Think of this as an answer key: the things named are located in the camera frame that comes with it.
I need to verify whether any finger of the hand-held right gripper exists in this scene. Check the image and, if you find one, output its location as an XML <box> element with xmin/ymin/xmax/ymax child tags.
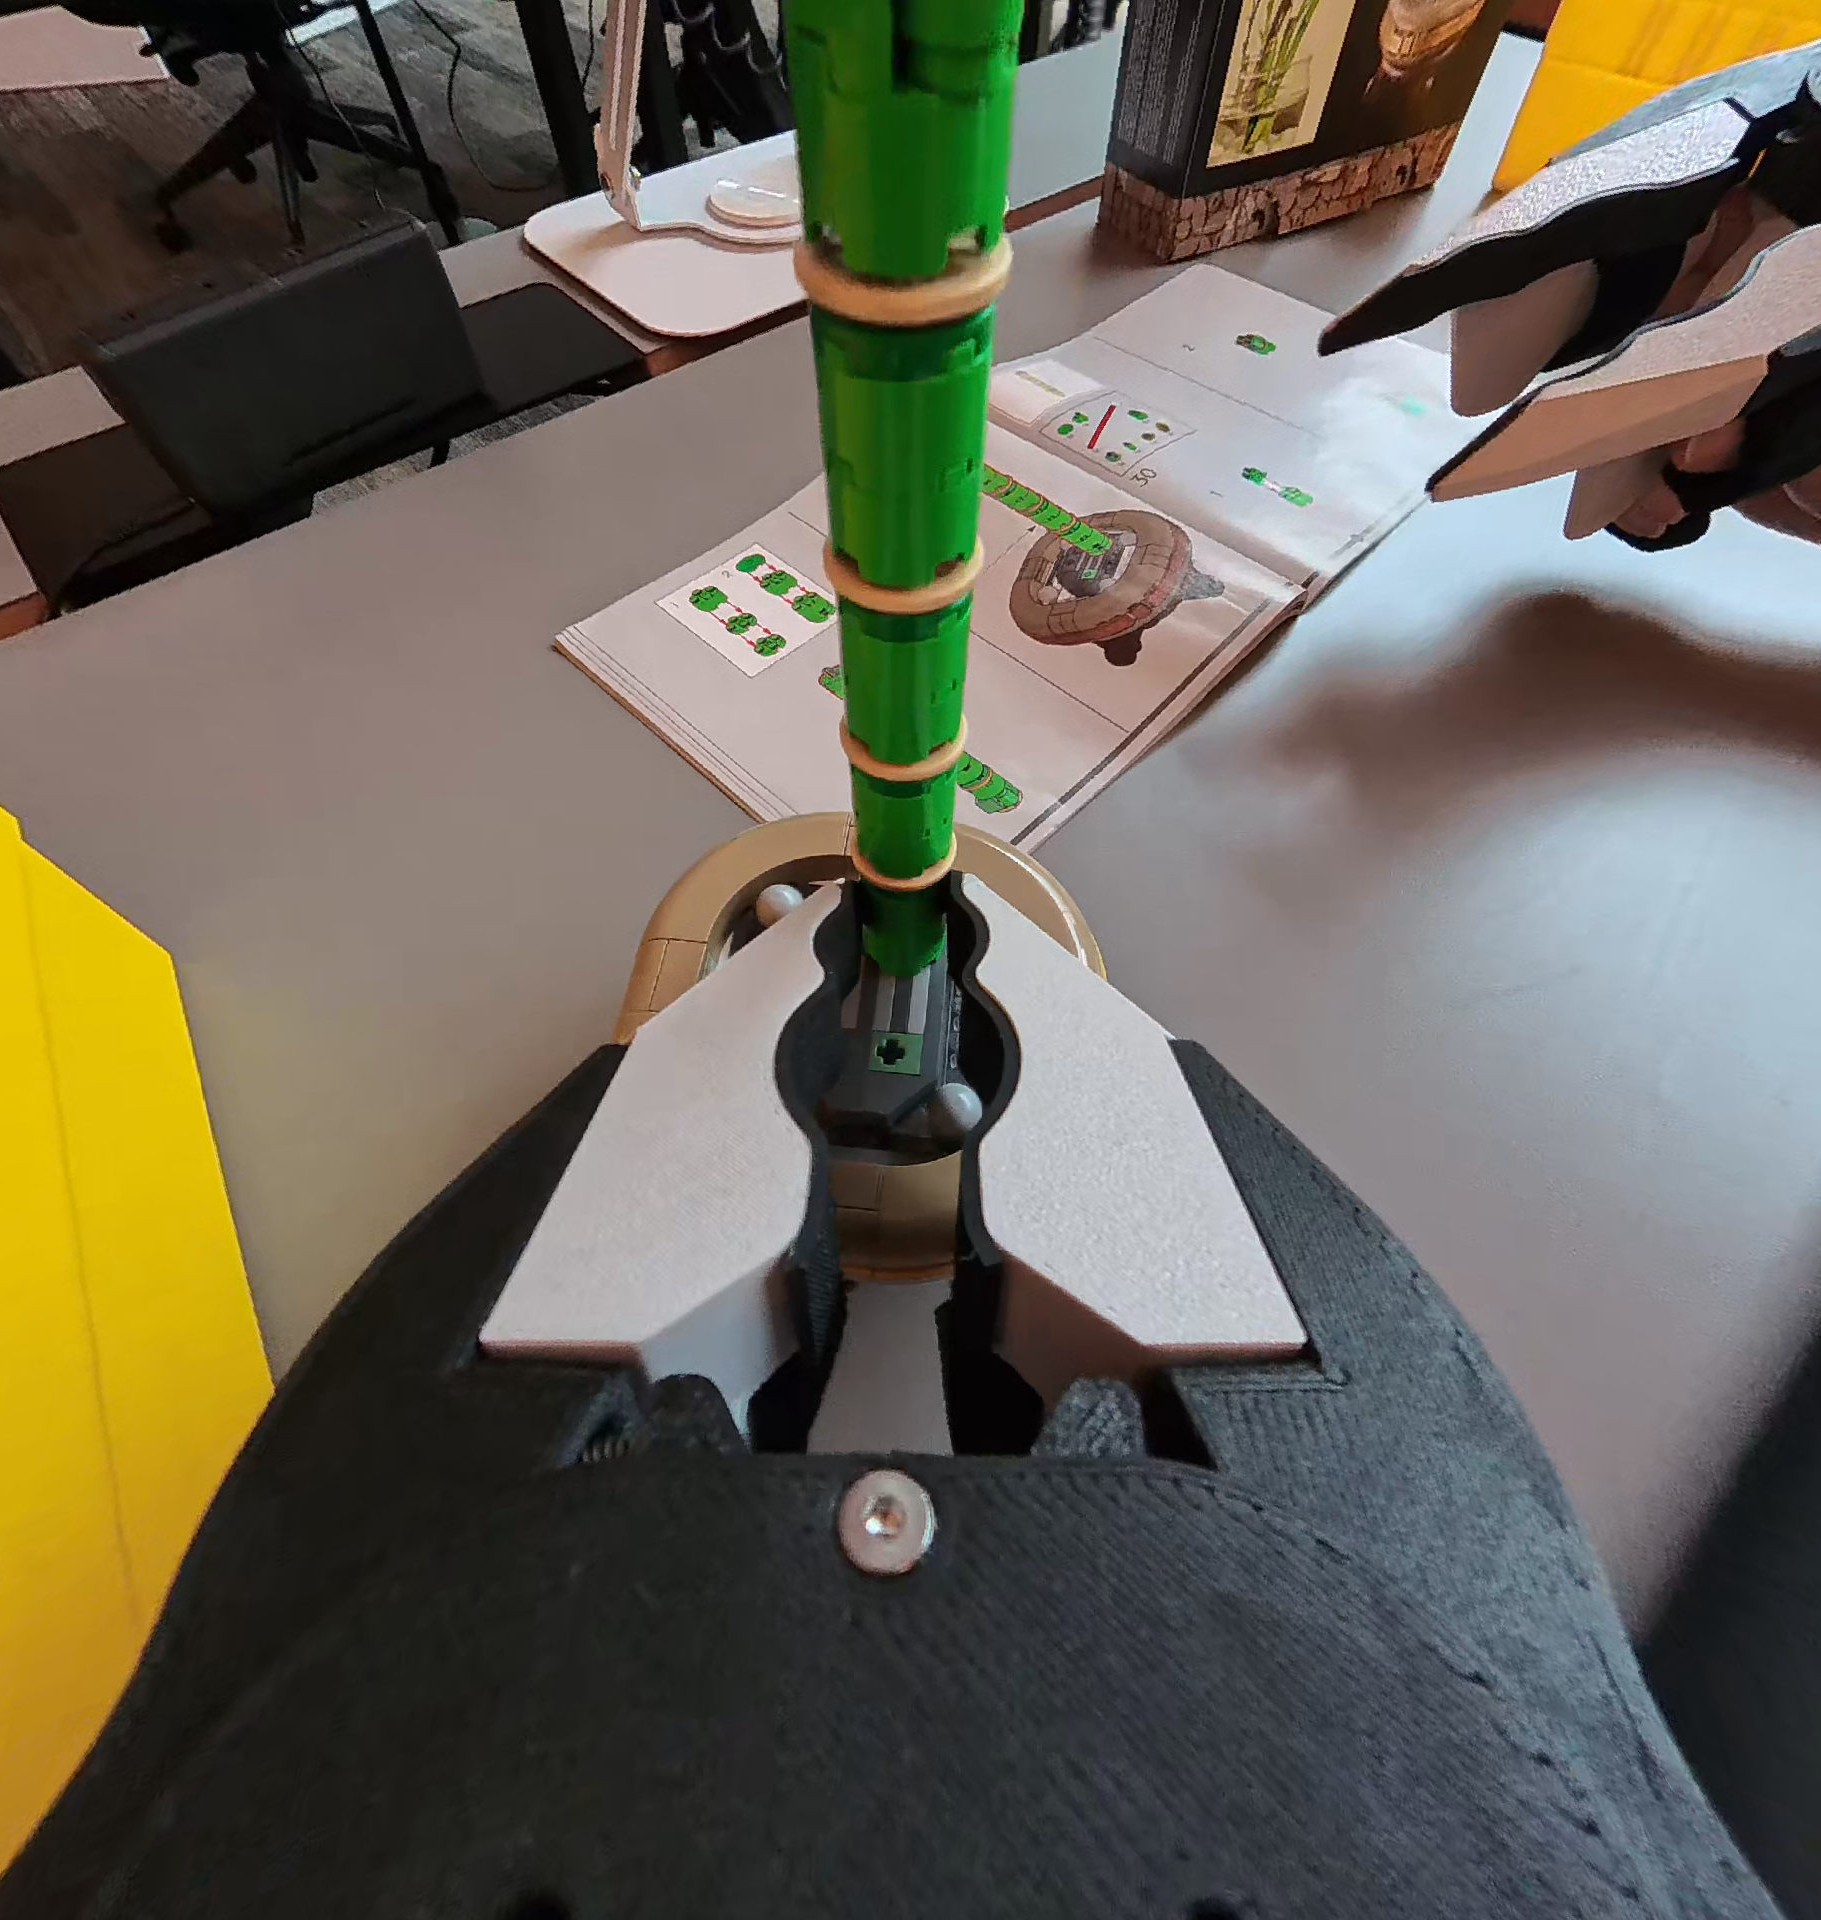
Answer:
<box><xmin>1317</xmin><ymin>97</ymin><xmax>1776</xmax><ymax>421</ymax></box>
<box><xmin>1428</xmin><ymin>222</ymin><xmax>1821</xmax><ymax>545</ymax></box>

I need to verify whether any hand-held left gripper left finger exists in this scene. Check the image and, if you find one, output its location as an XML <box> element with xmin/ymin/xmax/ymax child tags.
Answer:
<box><xmin>478</xmin><ymin>883</ymin><xmax>863</xmax><ymax>1454</ymax></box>

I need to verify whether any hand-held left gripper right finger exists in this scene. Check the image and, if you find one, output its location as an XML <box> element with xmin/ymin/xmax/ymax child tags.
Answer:
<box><xmin>933</xmin><ymin>875</ymin><xmax>1312</xmax><ymax>1454</ymax></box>

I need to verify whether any tan brick pot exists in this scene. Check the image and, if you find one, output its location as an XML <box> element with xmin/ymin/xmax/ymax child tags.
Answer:
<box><xmin>616</xmin><ymin>810</ymin><xmax>1111</xmax><ymax>1290</ymax></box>

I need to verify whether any green brick bamboo stalk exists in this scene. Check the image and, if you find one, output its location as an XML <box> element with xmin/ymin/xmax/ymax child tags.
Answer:
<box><xmin>782</xmin><ymin>0</ymin><xmax>1028</xmax><ymax>977</ymax></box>

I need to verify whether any grey wood-edged desk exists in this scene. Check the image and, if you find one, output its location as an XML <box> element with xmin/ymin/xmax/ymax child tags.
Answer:
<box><xmin>0</xmin><ymin>0</ymin><xmax>194</xmax><ymax>98</ymax></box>

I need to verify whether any yellow plastic bin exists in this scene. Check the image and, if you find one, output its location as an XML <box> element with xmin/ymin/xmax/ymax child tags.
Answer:
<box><xmin>0</xmin><ymin>766</ymin><xmax>274</xmax><ymax>1920</ymax></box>
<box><xmin>1496</xmin><ymin>0</ymin><xmax>1821</xmax><ymax>194</ymax></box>

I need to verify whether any black product box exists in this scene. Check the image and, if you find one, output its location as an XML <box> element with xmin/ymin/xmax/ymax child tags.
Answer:
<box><xmin>1098</xmin><ymin>0</ymin><xmax>1506</xmax><ymax>263</ymax></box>

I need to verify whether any building instruction booklet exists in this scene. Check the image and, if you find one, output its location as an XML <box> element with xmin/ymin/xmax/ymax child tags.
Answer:
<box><xmin>556</xmin><ymin>262</ymin><xmax>1498</xmax><ymax>855</ymax></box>

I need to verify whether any white lamp base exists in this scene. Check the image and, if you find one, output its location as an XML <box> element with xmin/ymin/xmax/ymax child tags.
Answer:
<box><xmin>0</xmin><ymin>29</ymin><xmax>1130</xmax><ymax>662</ymax></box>

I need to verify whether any black device with green light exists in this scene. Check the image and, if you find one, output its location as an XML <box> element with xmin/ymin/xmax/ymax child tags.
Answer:
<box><xmin>0</xmin><ymin>283</ymin><xmax>645</xmax><ymax>608</ymax></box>

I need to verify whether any black box device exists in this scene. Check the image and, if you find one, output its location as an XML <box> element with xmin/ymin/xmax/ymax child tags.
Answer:
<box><xmin>77</xmin><ymin>222</ymin><xmax>500</xmax><ymax>522</ymax></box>

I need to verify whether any black office chair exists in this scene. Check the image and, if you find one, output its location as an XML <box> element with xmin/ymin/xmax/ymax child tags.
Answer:
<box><xmin>138</xmin><ymin>0</ymin><xmax>470</xmax><ymax>256</ymax></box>

